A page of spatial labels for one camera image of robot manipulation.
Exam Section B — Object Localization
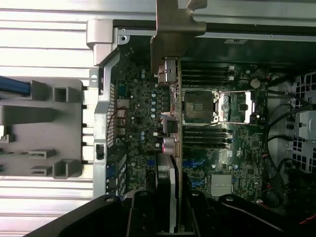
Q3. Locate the black RAM slot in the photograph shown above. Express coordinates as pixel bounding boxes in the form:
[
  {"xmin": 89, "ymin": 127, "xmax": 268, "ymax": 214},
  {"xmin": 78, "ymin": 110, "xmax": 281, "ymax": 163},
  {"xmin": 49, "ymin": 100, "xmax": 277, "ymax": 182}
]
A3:
[
  {"xmin": 184, "ymin": 137, "xmax": 233, "ymax": 143},
  {"xmin": 182, "ymin": 70, "xmax": 235, "ymax": 76},
  {"xmin": 182, "ymin": 65, "xmax": 235, "ymax": 71},
  {"xmin": 182, "ymin": 75, "xmax": 235, "ymax": 81},
  {"xmin": 184, "ymin": 131, "xmax": 233, "ymax": 137},
  {"xmin": 184, "ymin": 142, "xmax": 233, "ymax": 149},
  {"xmin": 182, "ymin": 80, "xmax": 235, "ymax": 86},
  {"xmin": 184, "ymin": 125, "xmax": 233, "ymax": 132}
]

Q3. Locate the green motherboard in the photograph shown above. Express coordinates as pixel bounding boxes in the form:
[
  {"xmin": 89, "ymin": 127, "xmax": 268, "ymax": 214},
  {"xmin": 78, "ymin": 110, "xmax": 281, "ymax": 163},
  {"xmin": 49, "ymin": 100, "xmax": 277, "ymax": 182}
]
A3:
[{"xmin": 111, "ymin": 48, "xmax": 272, "ymax": 205}]

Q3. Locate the CPU socket with metal frame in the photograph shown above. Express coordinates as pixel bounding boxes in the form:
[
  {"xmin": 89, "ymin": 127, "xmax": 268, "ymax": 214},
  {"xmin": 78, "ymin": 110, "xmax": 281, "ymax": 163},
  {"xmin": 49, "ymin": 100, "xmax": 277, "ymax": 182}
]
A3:
[{"xmin": 217, "ymin": 89, "xmax": 267, "ymax": 124}]

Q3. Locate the perforated metal disk bay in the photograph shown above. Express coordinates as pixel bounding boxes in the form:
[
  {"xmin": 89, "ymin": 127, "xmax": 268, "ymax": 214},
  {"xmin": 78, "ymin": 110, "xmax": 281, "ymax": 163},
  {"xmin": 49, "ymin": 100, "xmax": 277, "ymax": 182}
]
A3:
[{"xmin": 285, "ymin": 70, "xmax": 316, "ymax": 175}]

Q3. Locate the grey parts rack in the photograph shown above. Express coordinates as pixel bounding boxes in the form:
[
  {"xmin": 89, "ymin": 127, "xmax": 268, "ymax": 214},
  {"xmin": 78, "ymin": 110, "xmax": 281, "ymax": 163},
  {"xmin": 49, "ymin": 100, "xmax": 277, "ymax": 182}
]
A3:
[{"xmin": 0, "ymin": 78, "xmax": 85, "ymax": 179}]

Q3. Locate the open black PC case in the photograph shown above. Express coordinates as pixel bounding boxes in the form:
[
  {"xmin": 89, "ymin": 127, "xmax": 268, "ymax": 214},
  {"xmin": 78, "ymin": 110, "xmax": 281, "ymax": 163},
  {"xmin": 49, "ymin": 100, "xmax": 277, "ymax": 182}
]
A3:
[{"xmin": 85, "ymin": 19, "xmax": 316, "ymax": 237}]

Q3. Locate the blue expansion slot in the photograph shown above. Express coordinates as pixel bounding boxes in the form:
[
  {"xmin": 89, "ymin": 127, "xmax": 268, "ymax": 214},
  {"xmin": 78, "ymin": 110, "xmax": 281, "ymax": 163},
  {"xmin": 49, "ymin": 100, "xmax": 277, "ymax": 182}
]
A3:
[{"xmin": 147, "ymin": 159, "xmax": 206, "ymax": 166}]

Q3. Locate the silver chipset heat sink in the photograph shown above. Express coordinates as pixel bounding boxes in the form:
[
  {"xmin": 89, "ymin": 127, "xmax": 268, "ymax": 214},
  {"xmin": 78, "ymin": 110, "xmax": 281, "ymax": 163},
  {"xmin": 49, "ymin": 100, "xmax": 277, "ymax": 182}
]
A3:
[{"xmin": 210, "ymin": 173, "xmax": 233, "ymax": 196}]

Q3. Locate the black cable bundle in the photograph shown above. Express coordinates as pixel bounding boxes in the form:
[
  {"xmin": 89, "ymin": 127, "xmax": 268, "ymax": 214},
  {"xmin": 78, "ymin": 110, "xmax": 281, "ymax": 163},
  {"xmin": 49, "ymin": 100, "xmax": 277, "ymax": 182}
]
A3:
[{"xmin": 263, "ymin": 102, "xmax": 316, "ymax": 205}]

